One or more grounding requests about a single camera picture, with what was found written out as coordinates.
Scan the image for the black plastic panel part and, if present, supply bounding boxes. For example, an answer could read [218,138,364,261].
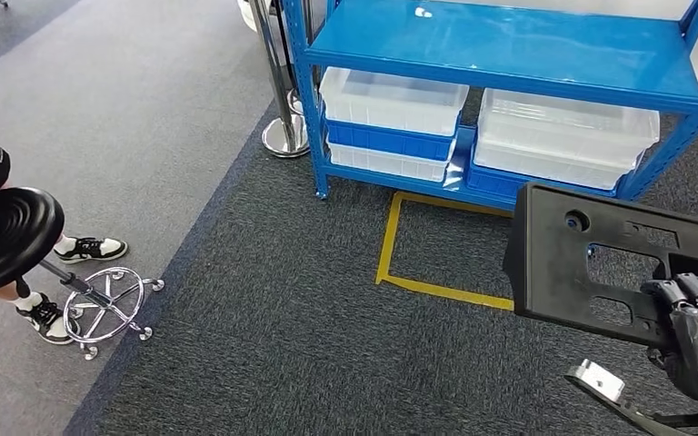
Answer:
[502,182,698,351]

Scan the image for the blue metal shelf rack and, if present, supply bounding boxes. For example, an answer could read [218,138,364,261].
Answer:
[281,0,698,212]

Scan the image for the yellow floor tape square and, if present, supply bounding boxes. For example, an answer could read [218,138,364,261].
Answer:
[374,191,515,312]

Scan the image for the thin black pole stand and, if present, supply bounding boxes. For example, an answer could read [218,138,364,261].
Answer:
[272,0,298,92]

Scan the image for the black stool chrome base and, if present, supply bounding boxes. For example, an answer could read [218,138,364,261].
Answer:
[0,186,165,361]

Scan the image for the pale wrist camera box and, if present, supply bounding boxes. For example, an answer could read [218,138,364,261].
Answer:
[564,359,626,403]

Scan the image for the chrome stanchion post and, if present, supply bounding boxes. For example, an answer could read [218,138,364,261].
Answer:
[246,0,311,159]
[284,86,307,116]

